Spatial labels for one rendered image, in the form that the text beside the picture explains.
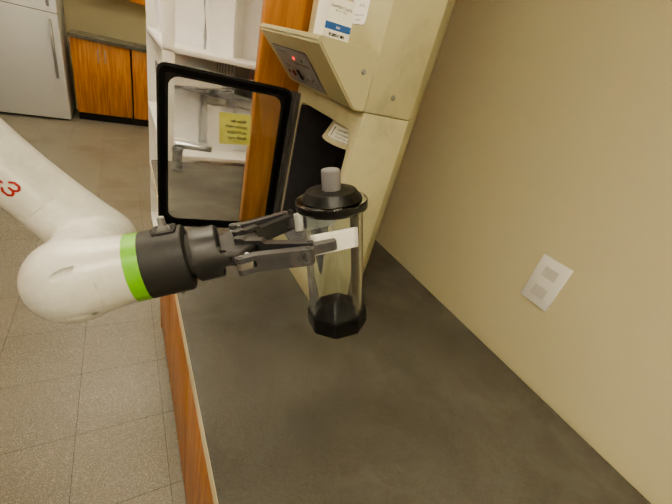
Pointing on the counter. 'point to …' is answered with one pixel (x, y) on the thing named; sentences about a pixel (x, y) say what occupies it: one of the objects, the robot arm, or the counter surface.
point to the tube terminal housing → (383, 101)
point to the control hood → (330, 63)
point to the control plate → (299, 66)
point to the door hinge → (287, 150)
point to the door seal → (164, 133)
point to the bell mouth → (337, 135)
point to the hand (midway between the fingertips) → (330, 227)
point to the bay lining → (309, 155)
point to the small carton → (335, 19)
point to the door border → (222, 85)
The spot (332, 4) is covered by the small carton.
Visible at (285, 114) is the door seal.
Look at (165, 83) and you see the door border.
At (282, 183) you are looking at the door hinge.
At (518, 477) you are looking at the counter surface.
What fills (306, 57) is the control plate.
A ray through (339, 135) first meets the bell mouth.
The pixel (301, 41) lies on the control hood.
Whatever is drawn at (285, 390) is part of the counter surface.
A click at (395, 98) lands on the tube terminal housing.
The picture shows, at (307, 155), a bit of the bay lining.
